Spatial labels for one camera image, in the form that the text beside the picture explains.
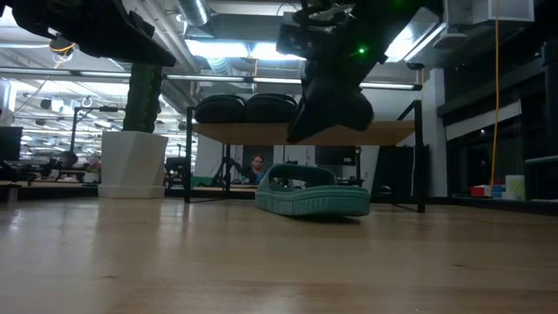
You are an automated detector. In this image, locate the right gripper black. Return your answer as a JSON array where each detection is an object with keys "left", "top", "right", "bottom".
[{"left": 287, "top": 0, "right": 419, "bottom": 144}]

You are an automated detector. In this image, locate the black rubber slide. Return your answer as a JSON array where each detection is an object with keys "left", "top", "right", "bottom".
[
  {"left": 194, "top": 94, "right": 248, "bottom": 125},
  {"left": 244, "top": 92, "right": 299, "bottom": 124}
]

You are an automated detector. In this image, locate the green rubber slide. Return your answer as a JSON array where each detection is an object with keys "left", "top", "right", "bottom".
[
  {"left": 10, "top": 0, "right": 178, "bottom": 69},
  {"left": 254, "top": 163, "right": 372, "bottom": 218}
]

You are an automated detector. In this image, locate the person behind shelf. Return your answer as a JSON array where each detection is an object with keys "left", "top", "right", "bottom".
[{"left": 248, "top": 154, "right": 267, "bottom": 185}]

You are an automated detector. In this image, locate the black background monitor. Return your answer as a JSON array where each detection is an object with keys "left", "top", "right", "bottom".
[{"left": 314, "top": 145, "right": 357, "bottom": 167}]

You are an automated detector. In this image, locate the black background cabinet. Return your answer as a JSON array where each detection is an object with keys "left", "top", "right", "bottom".
[{"left": 372, "top": 145, "right": 431, "bottom": 197}]

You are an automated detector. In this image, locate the long tube light bar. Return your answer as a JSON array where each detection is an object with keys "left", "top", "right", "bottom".
[{"left": 0, "top": 67, "right": 423, "bottom": 92}]

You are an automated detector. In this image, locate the white and green container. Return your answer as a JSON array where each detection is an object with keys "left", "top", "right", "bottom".
[{"left": 505, "top": 174, "right": 527, "bottom": 201}]

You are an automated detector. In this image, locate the white hexagonal plant pot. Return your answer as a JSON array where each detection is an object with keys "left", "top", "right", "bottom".
[{"left": 97, "top": 130, "right": 169, "bottom": 200}]

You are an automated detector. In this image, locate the distant seated person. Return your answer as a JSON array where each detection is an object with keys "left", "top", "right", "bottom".
[{"left": 58, "top": 150, "right": 80, "bottom": 172}]

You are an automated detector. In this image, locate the round black ceiling device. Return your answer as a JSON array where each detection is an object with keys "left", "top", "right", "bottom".
[{"left": 48, "top": 37, "right": 78, "bottom": 57}]

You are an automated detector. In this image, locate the dark monitor at desk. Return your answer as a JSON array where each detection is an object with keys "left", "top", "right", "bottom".
[{"left": 0, "top": 126, "right": 24, "bottom": 162}]

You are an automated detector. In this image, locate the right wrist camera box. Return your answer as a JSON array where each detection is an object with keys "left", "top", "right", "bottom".
[{"left": 276, "top": 21, "right": 307, "bottom": 58}]

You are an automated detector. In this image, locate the wooden shelf black metal frame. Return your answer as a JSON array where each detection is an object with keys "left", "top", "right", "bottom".
[{"left": 185, "top": 99, "right": 427, "bottom": 215}]

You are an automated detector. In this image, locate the hanging yellow cable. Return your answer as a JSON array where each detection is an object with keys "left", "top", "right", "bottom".
[{"left": 489, "top": 0, "right": 501, "bottom": 193}]

